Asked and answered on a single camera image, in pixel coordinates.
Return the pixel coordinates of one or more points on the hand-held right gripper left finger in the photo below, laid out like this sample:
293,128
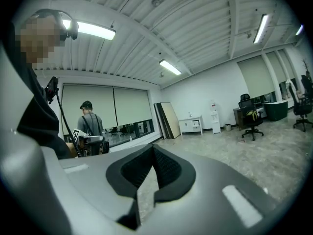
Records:
93,180

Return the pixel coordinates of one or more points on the dark wooden cabinet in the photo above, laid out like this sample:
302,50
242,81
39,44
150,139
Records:
237,119

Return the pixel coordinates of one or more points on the white water dispenser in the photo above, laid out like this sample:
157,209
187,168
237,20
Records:
216,124

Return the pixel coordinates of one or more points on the black office chair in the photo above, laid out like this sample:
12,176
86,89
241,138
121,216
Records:
247,106
306,84
302,106

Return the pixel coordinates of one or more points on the person's black shirt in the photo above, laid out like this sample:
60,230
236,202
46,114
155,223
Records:
41,121

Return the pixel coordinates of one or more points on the person's left forearm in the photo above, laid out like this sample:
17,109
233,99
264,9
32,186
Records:
71,149

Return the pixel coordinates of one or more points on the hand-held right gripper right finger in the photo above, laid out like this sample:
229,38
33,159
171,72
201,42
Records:
207,192

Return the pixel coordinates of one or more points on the round ceiling detector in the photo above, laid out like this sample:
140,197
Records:
155,2
162,75

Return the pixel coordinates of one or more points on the white garment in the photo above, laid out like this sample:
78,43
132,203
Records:
289,81

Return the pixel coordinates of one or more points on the dark framed window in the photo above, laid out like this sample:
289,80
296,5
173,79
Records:
144,128

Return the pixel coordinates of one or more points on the clear water jug red label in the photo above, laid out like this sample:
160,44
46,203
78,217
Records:
213,105

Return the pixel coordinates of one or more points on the long ceiling light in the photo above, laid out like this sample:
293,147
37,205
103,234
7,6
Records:
97,32
170,67
299,30
260,28

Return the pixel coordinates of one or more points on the dark brown board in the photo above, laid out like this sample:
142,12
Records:
161,121

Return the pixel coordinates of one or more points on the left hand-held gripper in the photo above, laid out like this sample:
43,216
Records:
78,134

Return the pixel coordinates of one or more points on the black head-mounted camera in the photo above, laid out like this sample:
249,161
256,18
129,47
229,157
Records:
73,32

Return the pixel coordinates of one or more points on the beige board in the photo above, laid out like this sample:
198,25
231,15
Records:
171,119

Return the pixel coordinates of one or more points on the yellow black backpack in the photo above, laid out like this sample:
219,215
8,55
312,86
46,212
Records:
252,116

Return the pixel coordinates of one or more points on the black red chest device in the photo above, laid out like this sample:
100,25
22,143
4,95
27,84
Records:
51,88

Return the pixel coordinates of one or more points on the white roller blind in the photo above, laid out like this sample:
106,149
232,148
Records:
277,67
256,77
287,62
132,104
97,99

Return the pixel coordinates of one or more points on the person's head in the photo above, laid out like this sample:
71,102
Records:
39,43

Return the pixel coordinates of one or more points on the white drawer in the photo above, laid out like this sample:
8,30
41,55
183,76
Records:
196,124

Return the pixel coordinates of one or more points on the white vanity cabinet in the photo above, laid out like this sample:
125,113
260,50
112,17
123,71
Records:
185,125

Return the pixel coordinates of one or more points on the dark green round sofa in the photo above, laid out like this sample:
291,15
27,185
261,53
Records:
276,111

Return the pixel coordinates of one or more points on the white trash bin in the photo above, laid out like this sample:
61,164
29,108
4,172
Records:
228,127

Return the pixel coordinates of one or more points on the dark coat rack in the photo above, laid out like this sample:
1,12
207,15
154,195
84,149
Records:
305,66

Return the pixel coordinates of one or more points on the white ceramic sink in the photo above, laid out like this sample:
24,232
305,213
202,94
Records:
187,118

